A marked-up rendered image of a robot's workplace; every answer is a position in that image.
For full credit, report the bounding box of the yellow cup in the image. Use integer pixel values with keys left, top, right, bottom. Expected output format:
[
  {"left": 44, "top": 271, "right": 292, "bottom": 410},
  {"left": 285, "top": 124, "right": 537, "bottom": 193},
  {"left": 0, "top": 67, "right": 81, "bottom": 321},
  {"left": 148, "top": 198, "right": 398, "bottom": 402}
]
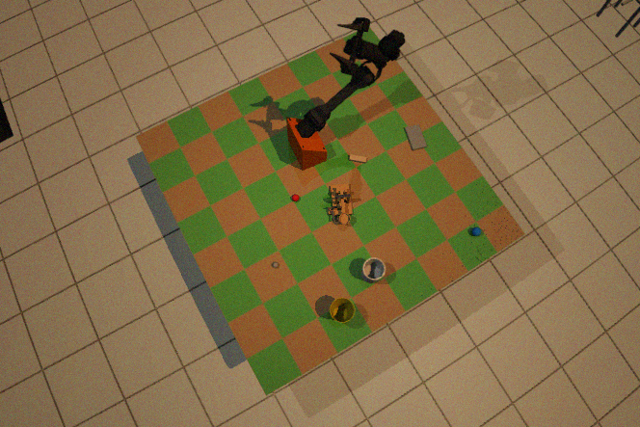
[{"left": 330, "top": 298, "right": 355, "bottom": 323}]

